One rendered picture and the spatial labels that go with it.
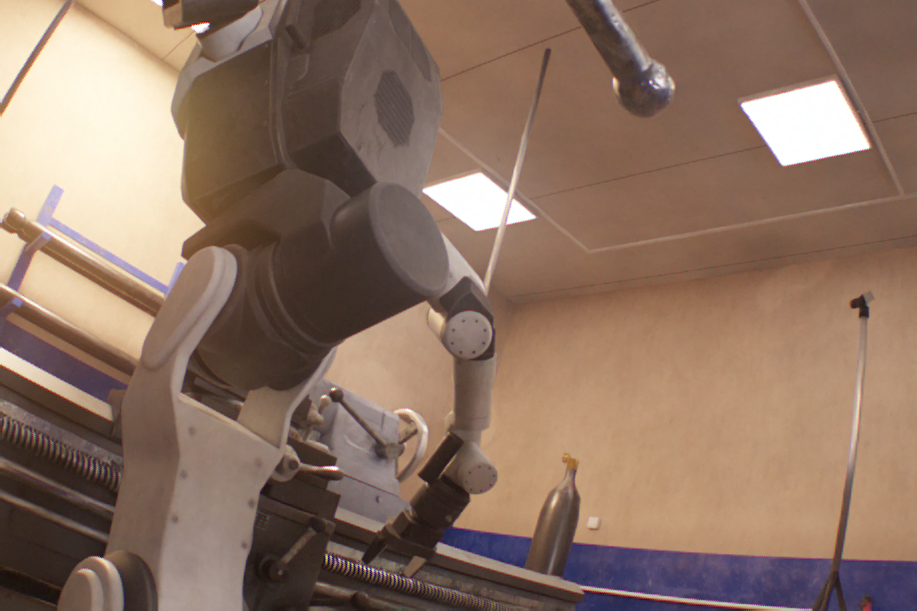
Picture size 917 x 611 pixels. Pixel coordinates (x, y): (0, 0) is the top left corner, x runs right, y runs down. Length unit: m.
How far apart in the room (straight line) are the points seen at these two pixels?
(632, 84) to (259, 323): 0.52
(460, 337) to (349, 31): 0.54
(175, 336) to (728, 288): 5.21
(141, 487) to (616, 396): 5.28
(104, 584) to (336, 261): 0.37
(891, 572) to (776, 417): 1.38
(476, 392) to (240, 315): 0.63
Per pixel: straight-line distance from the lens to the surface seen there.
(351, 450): 1.93
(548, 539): 4.13
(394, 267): 0.67
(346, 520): 1.78
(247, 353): 0.77
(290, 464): 1.37
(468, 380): 1.29
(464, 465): 1.34
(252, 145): 0.85
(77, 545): 1.52
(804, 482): 4.95
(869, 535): 4.73
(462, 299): 1.22
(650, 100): 0.28
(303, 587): 1.55
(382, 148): 0.88
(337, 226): 0.70
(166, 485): 0.75
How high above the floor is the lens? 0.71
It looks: 24 degrees up
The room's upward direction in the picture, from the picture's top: 17 degrees clockwise
